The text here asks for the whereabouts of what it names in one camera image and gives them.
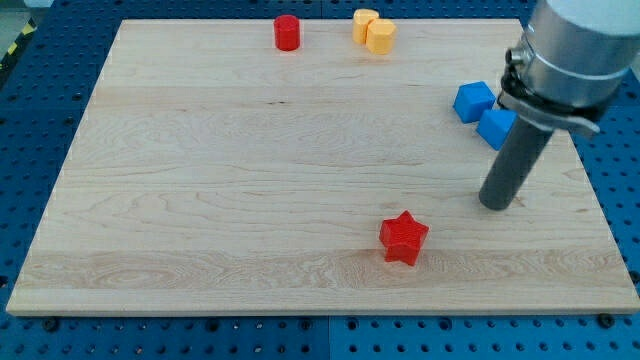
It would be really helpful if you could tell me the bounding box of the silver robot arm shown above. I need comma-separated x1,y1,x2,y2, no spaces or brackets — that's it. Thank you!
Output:
499,0,639,137

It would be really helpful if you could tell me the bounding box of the red star block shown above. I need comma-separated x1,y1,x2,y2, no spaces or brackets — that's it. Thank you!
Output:
379,210,430,266

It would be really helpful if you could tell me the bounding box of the light wooden board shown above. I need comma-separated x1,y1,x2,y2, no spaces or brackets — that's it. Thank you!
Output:
7,20,639,317

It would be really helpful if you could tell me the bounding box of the red cylinder block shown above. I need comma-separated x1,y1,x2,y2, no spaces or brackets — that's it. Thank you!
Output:
273,14,300,51

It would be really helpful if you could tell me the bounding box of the yellow block right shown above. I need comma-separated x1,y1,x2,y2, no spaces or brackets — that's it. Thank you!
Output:
365,19,397,55

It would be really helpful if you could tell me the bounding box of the yellow block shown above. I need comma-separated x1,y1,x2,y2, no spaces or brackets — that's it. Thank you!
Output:
352,8,379,44
365,19,397,55

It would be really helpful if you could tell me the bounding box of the yellow block left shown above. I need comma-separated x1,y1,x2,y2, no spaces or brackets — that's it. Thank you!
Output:
352,8,379,44

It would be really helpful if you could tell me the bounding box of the blue cube upper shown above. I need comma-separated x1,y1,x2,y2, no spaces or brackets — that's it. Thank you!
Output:
452,81,496,124

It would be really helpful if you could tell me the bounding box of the blue cube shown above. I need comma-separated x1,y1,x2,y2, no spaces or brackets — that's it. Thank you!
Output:
452,81,496,124
476,110,517,150

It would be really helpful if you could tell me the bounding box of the blue cube lower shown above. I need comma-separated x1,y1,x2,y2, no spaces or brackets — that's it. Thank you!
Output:
476,110,517,150

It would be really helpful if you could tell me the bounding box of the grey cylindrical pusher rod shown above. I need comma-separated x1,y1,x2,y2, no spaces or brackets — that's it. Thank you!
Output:
479,117,553,211

